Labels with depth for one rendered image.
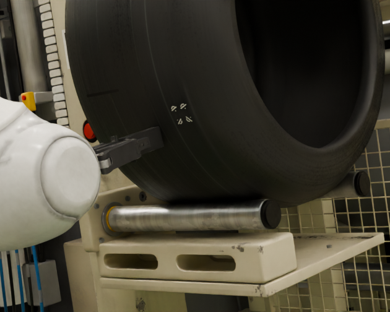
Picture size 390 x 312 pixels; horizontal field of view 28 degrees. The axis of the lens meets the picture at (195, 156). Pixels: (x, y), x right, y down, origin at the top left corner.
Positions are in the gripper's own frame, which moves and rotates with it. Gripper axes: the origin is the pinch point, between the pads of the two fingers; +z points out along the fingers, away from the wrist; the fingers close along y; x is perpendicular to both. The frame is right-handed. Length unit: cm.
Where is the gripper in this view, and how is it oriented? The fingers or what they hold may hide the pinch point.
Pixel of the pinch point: (141, 142)
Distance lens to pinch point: 109.1
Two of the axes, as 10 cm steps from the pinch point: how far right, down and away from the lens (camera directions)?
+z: 6.3, -2.6, 7.4
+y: -7.5, 0.7, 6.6
